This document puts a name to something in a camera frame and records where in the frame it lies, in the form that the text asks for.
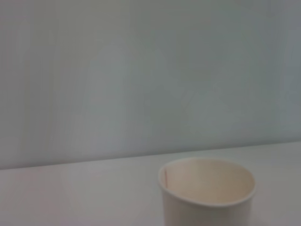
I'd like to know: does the white paper cup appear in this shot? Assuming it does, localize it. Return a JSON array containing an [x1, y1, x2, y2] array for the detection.
[[158, 157, 257, 226]]

